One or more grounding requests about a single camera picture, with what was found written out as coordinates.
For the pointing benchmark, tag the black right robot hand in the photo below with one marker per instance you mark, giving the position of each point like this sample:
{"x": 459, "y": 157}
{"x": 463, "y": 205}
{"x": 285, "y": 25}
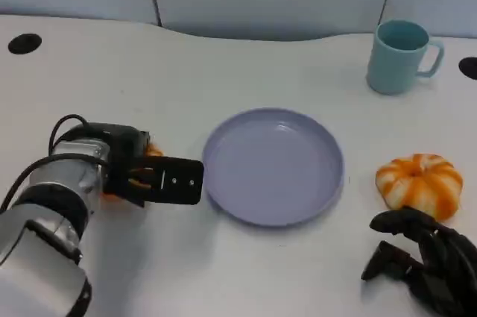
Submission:
{"x": 447, "y": 268}

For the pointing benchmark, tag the lilac plate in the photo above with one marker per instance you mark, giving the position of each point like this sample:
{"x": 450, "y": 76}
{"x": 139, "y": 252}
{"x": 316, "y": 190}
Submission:
{"x": 274, "y": 168}

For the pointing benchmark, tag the pale green mug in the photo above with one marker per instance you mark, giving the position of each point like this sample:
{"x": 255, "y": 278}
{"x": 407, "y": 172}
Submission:
{"x": 391, "y": 67}

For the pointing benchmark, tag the orange white toy bread roll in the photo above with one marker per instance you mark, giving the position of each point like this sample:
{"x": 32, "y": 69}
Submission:
{"x": 417, "y": 182}
{"x": 154, "y": 151}

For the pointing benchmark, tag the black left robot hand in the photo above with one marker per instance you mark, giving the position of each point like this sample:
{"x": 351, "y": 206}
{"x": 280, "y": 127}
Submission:
{"x": 175, "y": 182}

